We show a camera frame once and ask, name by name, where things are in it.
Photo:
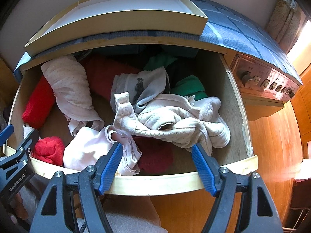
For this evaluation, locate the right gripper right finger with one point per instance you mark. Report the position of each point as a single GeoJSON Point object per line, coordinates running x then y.
{"type": "Point", "coordinates": [207, 168]}

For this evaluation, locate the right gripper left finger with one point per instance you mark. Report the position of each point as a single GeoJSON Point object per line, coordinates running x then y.
{"type": "Point", "coordinates": [107, 166]}

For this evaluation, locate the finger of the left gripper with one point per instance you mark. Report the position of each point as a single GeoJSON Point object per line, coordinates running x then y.
{"type": "Point", "coordinates": [6, 133]}
{"type": "Point", "coordinates": [30, 141]}

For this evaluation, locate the bright red sock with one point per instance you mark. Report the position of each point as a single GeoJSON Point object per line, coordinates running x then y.
{"type": "Point", "coordinates": [49, 150]}

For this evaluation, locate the light pink white underwear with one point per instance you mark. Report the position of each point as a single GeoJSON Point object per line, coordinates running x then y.
{"type": "Point", "coordinates": [89, 145]}

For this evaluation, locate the bright red garment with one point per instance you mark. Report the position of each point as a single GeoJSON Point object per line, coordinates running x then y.
{"type": "Point", "coordinates": [39, 105]}

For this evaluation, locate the cream dotted underwear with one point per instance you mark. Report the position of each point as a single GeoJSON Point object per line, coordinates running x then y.
{"type": "Point", "coordinates": [180, 120]}

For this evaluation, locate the pale pink dotted garment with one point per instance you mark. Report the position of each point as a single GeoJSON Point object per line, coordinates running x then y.
{"type": "Point", "coordinates": [68, 80]}

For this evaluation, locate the grey white printed underwear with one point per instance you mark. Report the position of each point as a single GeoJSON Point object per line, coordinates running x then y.
{"type": "Point", "coordinates": [142, 87]}

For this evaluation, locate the green underwear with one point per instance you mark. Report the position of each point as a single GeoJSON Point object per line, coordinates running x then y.
{"type": "Point", "coordinates": [181, 78]}

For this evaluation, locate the dark red garment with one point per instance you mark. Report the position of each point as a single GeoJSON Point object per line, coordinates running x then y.
{"type": "Point", "coordinates": [101, 72]}

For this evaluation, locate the maroon underwear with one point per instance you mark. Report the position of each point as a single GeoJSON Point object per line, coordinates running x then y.
{"type": "Point", "coordinates": [157, 155]}

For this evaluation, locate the wooden drawer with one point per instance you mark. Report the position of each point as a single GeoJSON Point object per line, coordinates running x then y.
{"type": "Point", "coordinates": [238, 157]}

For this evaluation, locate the grey trouser leg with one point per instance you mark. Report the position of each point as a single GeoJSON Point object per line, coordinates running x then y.
{"type": "Point", "coordinates": [124, 213]}

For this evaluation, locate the pink control panel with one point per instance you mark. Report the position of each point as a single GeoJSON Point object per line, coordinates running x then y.
{"type": "Point", "coordinates": [258, 79]}

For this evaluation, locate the blue plaid table cloth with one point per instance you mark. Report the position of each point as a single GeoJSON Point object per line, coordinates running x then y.
{"type": "Point", "coordinates": [225, 31]}

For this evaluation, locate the shallow cream cardboard tray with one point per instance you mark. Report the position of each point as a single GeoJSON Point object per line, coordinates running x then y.
{"type": "Point", "coordinates": [90, 17]}

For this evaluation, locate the beige lace curtain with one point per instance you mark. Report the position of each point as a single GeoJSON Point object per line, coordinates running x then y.
{"type": "Point", "coordinates": [285, 23]}

